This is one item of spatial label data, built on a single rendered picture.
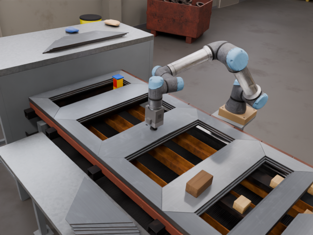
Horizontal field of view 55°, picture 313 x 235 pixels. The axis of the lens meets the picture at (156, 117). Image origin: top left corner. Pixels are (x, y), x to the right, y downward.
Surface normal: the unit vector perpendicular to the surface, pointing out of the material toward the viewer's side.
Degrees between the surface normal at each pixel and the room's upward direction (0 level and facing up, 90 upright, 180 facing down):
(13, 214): 0
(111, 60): 90
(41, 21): 90
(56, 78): 90
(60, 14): 90
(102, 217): 0
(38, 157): 0
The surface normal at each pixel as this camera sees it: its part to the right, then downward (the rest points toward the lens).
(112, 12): 0.76, 0.37
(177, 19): -0.44, 0.45
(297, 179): 0.05, -0.85
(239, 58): 0.39, 0.44
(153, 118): -0.73, 0.32
